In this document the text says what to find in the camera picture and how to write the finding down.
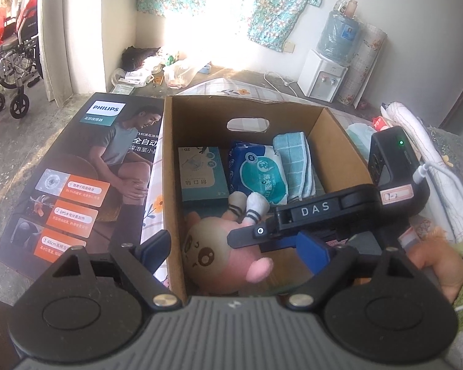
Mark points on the pink plush pig doll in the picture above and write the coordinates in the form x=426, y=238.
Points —
x=214, y=266

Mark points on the pile of bags on floor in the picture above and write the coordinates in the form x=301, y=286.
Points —
x=140, y=67

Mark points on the plaid cartoon bed sheet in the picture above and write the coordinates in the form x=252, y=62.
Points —
x=218, y=112

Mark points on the wheelchair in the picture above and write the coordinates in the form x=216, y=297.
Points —
x=20, y=64

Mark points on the blue wet wipes pack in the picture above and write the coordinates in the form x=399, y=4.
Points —
x=257, y=168

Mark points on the blue water jug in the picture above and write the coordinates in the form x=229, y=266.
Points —
x=339, y=38

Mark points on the black Philips foot-bath box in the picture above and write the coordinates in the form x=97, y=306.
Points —
x=99, y=183

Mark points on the person's right hand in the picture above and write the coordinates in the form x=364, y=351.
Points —
x=444, y=260

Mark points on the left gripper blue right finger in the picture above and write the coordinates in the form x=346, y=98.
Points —
x=313, y=251

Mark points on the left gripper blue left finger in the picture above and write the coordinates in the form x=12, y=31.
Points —
x=154, y=251

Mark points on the white tied plastic bag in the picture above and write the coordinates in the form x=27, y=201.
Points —
x=361, y=134

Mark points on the rolled floral mat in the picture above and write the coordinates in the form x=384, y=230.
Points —
x=362, y=66

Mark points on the white water dispenser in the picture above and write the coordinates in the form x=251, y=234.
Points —
x=320, y=78

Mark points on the blue checkered towel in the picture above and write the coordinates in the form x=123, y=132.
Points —
x=293, y=149

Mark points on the pink wet wipes pack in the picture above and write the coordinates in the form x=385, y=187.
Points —
x=380, y=123

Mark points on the blue mask box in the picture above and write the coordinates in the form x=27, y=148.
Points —
x=202, y=175

